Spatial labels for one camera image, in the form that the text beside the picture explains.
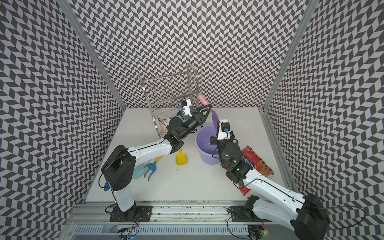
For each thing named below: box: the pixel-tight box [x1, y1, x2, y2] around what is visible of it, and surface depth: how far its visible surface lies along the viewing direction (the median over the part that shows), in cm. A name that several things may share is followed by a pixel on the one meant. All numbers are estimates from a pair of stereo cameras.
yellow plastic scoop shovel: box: [175, 148, 188, 166], surface depth 93 cm
